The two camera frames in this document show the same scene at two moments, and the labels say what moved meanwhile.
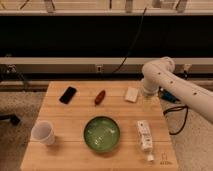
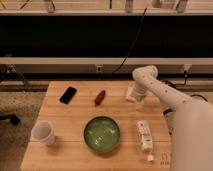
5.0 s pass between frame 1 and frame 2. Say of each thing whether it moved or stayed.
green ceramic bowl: stayed
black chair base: stayed
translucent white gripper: moved
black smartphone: stayed
